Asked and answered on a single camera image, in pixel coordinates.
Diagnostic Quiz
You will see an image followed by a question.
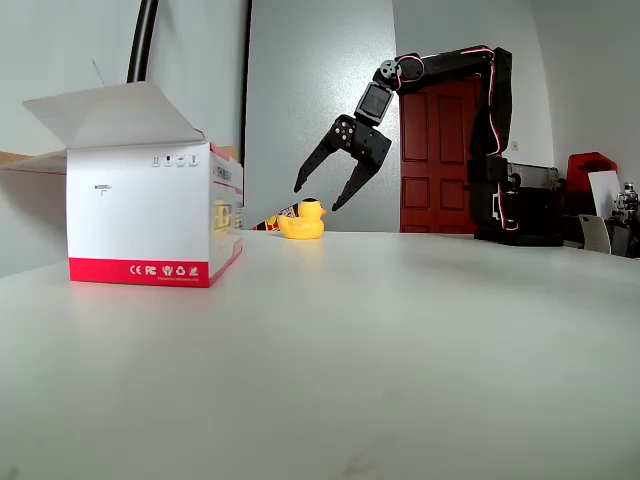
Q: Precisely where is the yellow rubber duck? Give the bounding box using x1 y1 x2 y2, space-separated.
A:
277 197 329 241

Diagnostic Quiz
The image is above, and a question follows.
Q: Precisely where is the open cardboard box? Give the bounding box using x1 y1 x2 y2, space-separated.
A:
0 81 245 289

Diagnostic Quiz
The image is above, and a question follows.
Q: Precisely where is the red panelled door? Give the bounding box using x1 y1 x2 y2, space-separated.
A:
397 63 484 235

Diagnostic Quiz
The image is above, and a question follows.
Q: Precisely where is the red yellow printed carton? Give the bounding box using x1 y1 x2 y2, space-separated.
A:
252 204 289 232

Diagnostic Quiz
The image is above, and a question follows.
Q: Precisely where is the clear acrylic case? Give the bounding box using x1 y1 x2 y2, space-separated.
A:
507 160 561 194

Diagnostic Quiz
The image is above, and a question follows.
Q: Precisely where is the red translucent printer hood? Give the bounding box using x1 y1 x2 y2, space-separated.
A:
567 152 619 217

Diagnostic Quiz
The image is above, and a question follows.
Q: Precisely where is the white flat panel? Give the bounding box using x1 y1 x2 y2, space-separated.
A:
587 170 623 221

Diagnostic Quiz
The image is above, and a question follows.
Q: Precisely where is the white chair back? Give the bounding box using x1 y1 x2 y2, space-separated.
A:
578 213 613 256

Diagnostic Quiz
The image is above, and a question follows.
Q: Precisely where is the grey microscope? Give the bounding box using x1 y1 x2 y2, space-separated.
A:
612 182 640 224

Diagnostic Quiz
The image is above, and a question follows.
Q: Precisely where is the red white servo cable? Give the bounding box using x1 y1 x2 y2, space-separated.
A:
491 192 521 232

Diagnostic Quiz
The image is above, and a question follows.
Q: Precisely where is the black camera stand pole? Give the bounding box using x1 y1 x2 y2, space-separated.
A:
126 0 160 85

